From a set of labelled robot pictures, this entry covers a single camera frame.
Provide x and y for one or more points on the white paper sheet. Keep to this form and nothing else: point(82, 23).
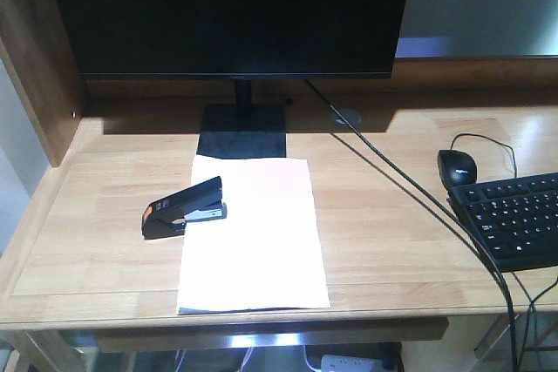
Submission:
point(266, 253)

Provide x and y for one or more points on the black stapler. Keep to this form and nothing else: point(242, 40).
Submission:
point(168, 216)

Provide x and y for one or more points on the black computer monitor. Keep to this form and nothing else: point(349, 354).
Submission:
point(237, 40)

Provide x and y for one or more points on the black computer mouse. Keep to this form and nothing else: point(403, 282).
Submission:
point(456, 168)

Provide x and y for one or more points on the white floor power strip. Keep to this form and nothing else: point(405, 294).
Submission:
point(339, 363)

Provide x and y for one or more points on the black keyboard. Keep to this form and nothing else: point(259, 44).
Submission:
point(514, 219)

